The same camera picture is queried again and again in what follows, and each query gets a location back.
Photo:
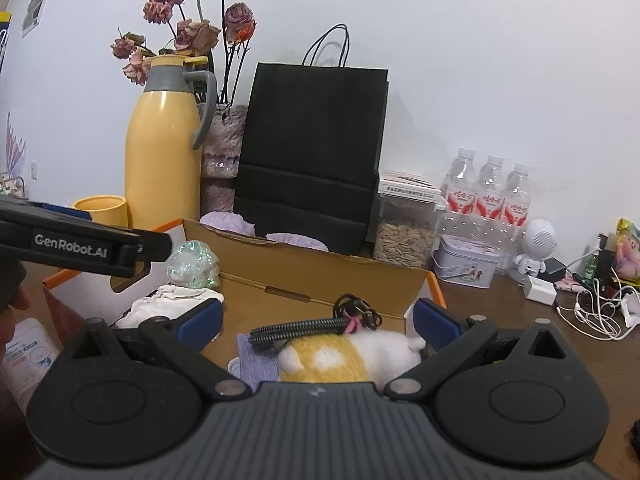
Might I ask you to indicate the yellow thermos jug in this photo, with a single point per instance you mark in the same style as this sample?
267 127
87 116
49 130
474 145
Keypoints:
163 152

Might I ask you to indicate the clear white plastic jar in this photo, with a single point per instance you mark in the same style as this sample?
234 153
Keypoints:
29 356

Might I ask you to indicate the water bottle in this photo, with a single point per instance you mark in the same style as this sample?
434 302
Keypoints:
458 185
516 196
488 189

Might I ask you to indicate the right water bottle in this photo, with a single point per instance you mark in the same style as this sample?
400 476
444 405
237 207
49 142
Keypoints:
516 196

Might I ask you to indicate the left water bottle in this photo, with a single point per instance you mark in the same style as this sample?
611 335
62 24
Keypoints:
458 185

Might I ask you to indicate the middle water bottle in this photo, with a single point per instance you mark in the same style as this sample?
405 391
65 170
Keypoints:
488 189

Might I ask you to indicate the white crumpled tissue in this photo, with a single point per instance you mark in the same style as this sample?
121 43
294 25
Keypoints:
169 301

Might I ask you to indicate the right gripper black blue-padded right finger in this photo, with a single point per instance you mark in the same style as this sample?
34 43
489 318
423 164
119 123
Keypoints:
475 360

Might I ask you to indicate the wall picture frame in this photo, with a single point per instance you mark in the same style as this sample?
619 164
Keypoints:
33 16

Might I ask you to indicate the yellow white plush toy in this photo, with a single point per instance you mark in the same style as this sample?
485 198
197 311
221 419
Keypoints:
375 356

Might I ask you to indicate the colourful snack bag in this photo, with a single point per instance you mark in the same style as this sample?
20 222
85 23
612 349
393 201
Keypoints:
627 252

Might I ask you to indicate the dried pink rose bouquet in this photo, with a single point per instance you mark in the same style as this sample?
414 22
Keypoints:
192 35

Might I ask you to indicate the lavender tin box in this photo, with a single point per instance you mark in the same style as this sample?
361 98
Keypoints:
458 260

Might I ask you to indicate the black paper bag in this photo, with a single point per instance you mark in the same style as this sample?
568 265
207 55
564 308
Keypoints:
311 147

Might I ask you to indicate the clear jar of seeds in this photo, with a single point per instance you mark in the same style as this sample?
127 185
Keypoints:
408 211

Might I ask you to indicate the white charger cube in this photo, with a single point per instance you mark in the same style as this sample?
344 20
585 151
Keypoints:
539 291

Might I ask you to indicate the wire rack with items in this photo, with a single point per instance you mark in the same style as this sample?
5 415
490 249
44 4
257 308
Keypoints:
12 186

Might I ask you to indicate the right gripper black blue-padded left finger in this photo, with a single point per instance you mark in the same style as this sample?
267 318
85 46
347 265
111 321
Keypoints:
159 360

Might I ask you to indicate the red orange cardboard box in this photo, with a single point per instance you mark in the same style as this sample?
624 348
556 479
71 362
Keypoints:
263 283

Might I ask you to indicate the black power adapter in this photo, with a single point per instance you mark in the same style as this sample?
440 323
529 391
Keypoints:
554 271

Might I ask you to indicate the yellow mug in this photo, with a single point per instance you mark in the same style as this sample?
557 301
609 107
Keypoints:
111 210

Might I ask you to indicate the purple cloth pad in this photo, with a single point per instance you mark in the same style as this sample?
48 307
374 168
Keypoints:
256 367

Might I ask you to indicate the white robot speaker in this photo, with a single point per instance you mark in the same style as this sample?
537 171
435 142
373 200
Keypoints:
536 246

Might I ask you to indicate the iridescent crumpled wrapper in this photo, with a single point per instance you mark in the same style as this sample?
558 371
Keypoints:
194 265

